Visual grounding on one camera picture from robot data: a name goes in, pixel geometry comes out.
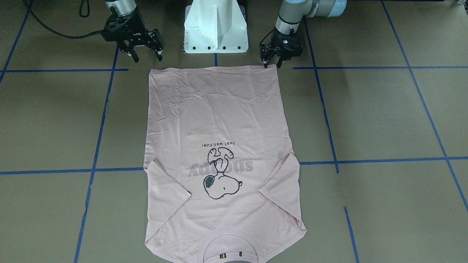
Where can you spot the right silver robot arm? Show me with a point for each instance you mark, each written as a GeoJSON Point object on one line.
{"type": "Point", "coordinates": [123, 7]}

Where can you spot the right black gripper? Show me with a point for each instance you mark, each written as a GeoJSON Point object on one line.
{"type": "Point", "coordinates": [136, 33]}

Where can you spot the pink Snoopy t-shirt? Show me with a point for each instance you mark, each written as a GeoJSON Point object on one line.
{"type": "Point", "coordinates": [223, 179]}

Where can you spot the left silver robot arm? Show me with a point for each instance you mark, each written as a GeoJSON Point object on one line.
{"type": "Point", "coordinates": [292, 12]}

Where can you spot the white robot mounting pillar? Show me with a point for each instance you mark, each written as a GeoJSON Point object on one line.
{"type": "Point", "coordinates": [215, 26]}

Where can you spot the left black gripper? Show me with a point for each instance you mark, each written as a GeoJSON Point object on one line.
{"type": "Point", "coordinates": [276, 46]}

